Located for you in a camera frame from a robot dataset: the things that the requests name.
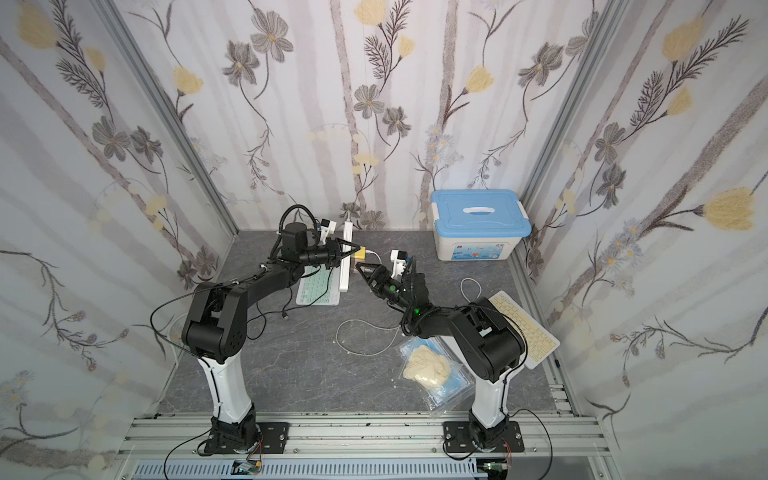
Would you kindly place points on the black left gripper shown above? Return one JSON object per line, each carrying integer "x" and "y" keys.
{"x": 334, "y": 252}

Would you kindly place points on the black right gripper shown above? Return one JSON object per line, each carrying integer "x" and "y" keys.
{"x": 377, "y": 281}

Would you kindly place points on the white power strip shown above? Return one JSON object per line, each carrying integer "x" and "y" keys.
{"x": 346, "y": 262}

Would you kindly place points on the green keyboard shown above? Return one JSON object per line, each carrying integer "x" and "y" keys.
{"x": 319, "y": 286}

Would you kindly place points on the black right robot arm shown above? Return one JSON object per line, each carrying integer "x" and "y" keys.
{"x": 489, "y": 342}

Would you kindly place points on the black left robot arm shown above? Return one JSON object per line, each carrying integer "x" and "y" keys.
{"x": 216, "y": 326}

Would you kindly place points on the bag of gloves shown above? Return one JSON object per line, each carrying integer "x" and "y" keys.
{"x": 431, "y": 367}

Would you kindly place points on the blue lid storage box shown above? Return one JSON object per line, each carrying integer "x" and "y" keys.
{"x": 477, "y": 225}

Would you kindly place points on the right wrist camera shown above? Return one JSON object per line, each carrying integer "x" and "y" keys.
{"x": 402, "y": 264}

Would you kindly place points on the yellow wireless keyboard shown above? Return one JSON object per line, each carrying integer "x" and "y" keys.
{"x": 541, "y": 343}

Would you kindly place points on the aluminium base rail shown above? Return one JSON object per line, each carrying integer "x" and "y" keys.
{"x": 550, "y": 444}

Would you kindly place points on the white ribbed cable duct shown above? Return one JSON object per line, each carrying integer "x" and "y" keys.
{"x": 440, "y": 468}

